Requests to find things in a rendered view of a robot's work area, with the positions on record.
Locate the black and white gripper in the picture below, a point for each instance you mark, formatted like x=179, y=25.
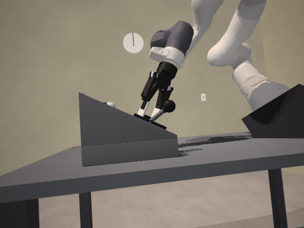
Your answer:
x=161, y=81

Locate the grey control console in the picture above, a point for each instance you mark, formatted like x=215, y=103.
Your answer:
x=109, y=135

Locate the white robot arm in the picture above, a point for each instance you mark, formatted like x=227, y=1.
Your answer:
x=174, y=45

